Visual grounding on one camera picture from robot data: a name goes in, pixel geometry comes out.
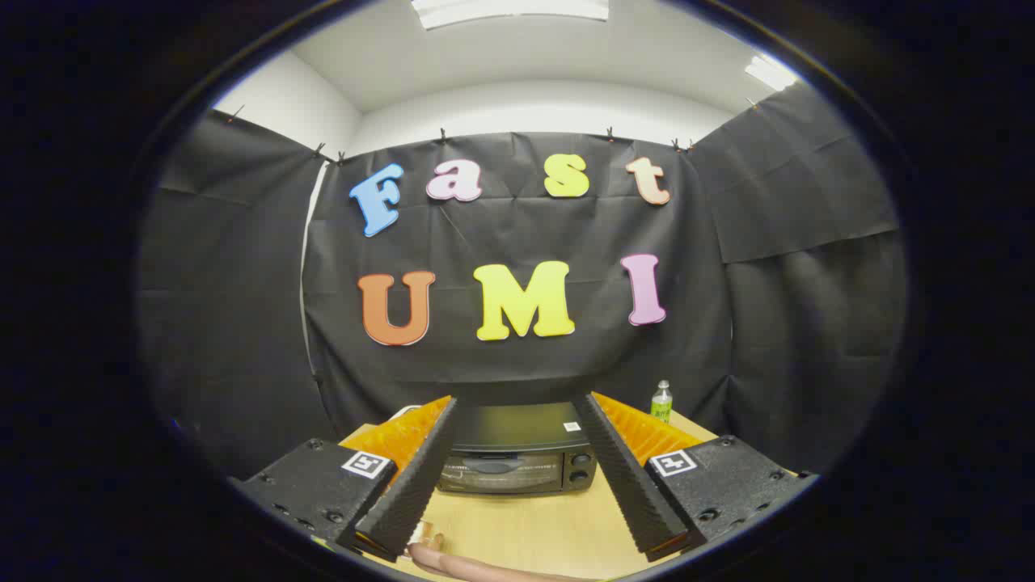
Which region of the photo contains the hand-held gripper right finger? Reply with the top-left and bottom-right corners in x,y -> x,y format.
571,391 -> 820,563

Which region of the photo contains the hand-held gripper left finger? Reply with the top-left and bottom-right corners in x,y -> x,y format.
237,394 -> 460,563

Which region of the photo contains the black toaster oven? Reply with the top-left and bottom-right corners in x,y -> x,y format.
435,401 -> 601,496

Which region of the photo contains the black backdrop cloth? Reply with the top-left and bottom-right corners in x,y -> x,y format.
137,81 -> 910,486

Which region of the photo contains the ceiling light panel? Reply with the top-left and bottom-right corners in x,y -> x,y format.
411,0 -> 610,31
744,54 -> 801,92

